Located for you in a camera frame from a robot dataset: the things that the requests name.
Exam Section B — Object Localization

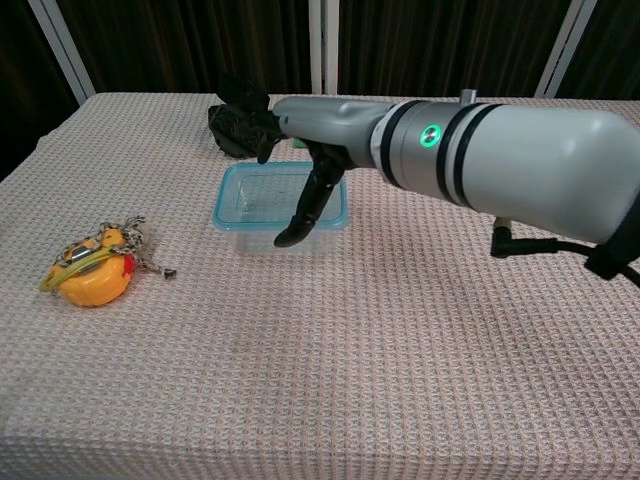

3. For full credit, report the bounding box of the grey black right robot hand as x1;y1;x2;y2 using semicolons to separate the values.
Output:
249;95;397;249

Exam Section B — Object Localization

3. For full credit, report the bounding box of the blue translucent plastic lid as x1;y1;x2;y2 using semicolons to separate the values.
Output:
211;161;349;233

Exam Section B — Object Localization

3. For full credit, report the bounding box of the black fabric wrist brace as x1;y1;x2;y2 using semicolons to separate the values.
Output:
207;73;274;159

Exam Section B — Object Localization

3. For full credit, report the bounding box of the dark pleated curtain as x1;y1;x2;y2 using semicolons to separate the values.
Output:
0;0;640;181

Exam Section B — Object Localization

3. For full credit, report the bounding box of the pink white waffle tablecloth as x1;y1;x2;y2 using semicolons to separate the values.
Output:
0;92;640;480

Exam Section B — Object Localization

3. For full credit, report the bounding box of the yellow plastic duck toy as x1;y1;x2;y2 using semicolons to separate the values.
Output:
38;227;137;308

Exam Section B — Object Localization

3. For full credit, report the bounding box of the white metal frame post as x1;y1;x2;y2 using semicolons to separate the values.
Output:
534;0;599;99
27;0;97;100
307;0;340;96

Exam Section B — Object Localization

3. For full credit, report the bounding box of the braided cord keychain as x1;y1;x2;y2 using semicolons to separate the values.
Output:
54;215;178;281

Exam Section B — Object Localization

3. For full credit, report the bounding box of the black arm cable with plug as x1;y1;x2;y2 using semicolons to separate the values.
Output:
490;189;640;290

